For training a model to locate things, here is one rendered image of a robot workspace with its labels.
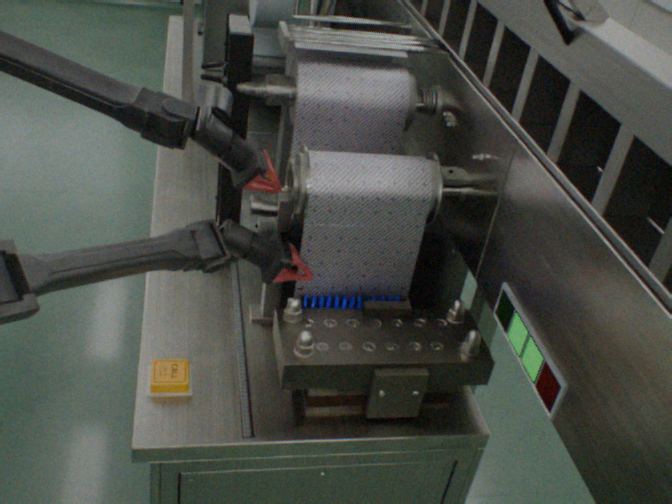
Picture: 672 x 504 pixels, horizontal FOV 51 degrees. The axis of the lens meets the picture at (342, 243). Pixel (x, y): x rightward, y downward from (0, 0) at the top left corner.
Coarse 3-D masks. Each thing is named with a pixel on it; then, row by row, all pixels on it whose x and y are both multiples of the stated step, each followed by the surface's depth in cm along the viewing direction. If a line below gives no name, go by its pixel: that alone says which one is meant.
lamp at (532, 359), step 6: (528, 348) 112; (534, 348) 111; (528, 354) 112; (534, 354) 111; (540, 354) 109; (522, 360) 114; (528, 360) 112; (534, 360) 110; (540, 360) 109; (528, 366) 112; (534, 366) 110; (528, 372) 112; (534, 372) 110; (534, 378) 110
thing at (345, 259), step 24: (312, 240) 135; (336, 240) 136; (360, 240) 137; (384, 240) 138; (408, 240) 139; (312, 264) 138; (336, 264) 139; (360, 264) 140; (384, 264) 141; (408, 264) 142; (312, 288) 141; (336, 288) 142; (360, 288) 143; (384, 288) 145; (408, 288) 146
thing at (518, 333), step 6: (516, 318) 117; (516, 324) 117; (522, 324) 114; (510, 330) 119; (516, 330) 117; (522, 330) 115; (510, 336) 119; (516, 336) 117; (522, 336) 115; (516, 342) 117; (522, 342) 114; (516, 348) 116
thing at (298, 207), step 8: (296, 160) 136; (304, 160) 131; (304, 168) 130; (432, 168) 136; (304, 176) 129; (432, 176) 135; (304, 184) 129; (432, 184) 135; (304, 192) 130; (432, 192) 135; (432, 200) 135; (296, 208) 134; (432, 208) 137
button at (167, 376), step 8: (152, 360) 136; (160, 360) 136; (168, 360) 137; (176, 360) 137; (184, 360) 137; (152, 368) 134; (160, 368) 134; (168, 368) 135; (176, 368) 135; (184, 368) 135; (152, 376) 132; (160, 376) 133; (168, 376) 133; (176, 376) 133; (184, 376) 134; (152, 384) 131; (160, 384) 131; (168, 384) 131; (176, 384) 132; (184, 384) 132; (152, 392) 132; (160, 392) 132; (168, 392) 132; (176, 392) 133; (184, 392) 133
